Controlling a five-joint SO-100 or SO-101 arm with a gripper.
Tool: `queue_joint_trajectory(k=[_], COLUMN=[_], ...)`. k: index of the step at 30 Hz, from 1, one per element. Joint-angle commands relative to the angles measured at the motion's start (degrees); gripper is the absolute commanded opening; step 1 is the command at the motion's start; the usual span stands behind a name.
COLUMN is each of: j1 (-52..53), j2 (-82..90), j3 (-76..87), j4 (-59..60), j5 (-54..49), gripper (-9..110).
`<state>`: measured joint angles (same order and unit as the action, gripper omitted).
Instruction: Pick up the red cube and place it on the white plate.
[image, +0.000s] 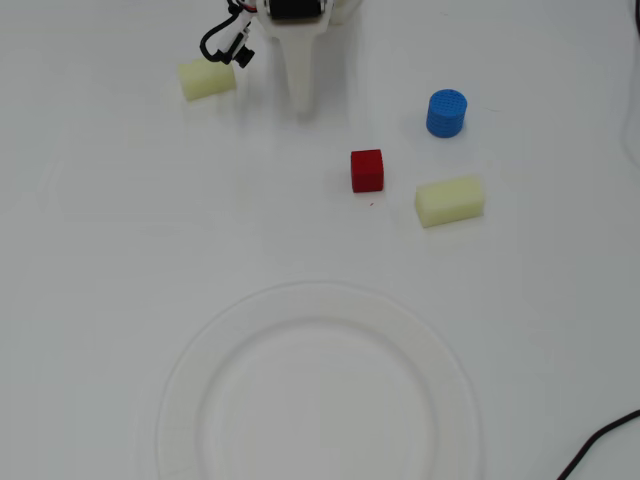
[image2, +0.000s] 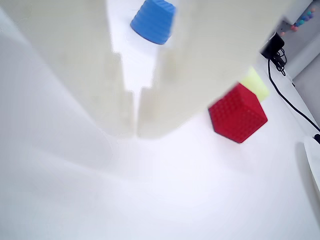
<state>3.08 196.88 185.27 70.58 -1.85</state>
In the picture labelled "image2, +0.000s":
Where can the red studded cube block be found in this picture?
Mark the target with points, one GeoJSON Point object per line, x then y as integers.
{"type": "Point", "coordinates": [237, 116]}

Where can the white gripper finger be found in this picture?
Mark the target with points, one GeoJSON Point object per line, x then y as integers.
{"type": "Point", "coordinates": [205, 55]}
{"type": "Point", "coordinates": [67, 62]}

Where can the black power adapter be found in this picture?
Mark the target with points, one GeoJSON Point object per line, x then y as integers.
{"type": "Point", "coordinates": [272, 46]}

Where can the blue ribbed cylinder block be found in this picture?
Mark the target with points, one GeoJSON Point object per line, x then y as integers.
{"type": "Point", "coordinates": [154, 21]}

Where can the pale yellow rectangular block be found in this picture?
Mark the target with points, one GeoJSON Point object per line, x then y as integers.
{"type": "Point", "coordinates": [256, 83]}

